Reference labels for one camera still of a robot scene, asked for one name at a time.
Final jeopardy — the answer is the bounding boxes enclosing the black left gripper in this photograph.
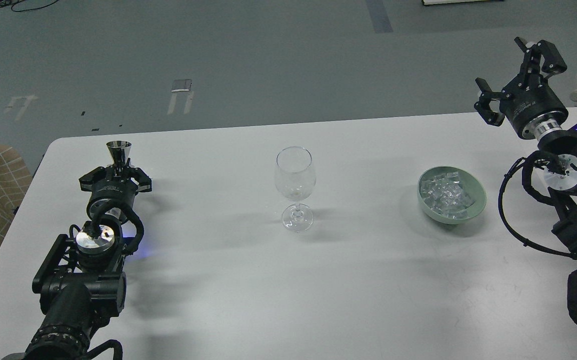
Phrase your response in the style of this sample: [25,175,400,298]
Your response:
[78,160,153,220]

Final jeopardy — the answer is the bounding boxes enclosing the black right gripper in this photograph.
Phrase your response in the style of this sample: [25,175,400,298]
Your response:
[474,37,569,140]

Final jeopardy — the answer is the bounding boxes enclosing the steel double jigger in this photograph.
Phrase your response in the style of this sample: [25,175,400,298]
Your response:
[106,140,132,169]

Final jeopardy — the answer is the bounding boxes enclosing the clear ice cubes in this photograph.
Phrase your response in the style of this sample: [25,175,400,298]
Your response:
[419,171,475,219]

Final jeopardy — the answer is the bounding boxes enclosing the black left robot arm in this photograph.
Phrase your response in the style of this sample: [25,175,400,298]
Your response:
[5,158,152,360]

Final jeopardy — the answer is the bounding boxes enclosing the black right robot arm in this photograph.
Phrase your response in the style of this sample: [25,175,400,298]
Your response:
[474,37,577,260]

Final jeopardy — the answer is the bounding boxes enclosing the clear wine glass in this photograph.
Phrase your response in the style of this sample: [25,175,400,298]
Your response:
[274,146,317,233]

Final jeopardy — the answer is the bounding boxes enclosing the green bowl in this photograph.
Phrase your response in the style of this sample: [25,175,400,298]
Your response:
[416,166,488,225]

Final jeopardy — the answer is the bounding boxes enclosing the metal floor plate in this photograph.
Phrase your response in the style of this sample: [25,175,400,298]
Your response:
[170,79,193,93]

